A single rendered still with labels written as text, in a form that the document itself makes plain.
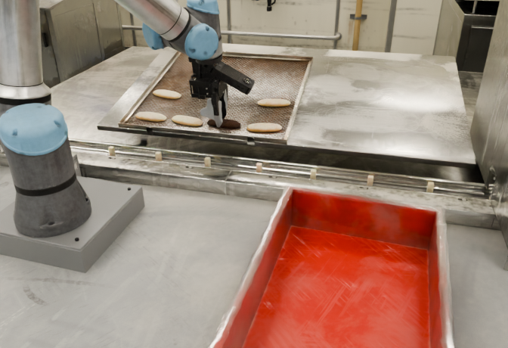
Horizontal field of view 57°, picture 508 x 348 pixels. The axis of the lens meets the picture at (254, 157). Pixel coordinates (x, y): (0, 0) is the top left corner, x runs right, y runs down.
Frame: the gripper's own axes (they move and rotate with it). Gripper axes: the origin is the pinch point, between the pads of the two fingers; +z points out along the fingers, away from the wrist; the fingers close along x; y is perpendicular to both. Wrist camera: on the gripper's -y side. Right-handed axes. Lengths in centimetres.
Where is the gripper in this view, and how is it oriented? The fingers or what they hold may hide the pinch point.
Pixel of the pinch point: (223, 119)
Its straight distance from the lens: 135.4
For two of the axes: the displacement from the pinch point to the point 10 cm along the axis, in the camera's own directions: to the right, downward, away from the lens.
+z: 0.5, 7.9, 6.1
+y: -9.7, -1.1, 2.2
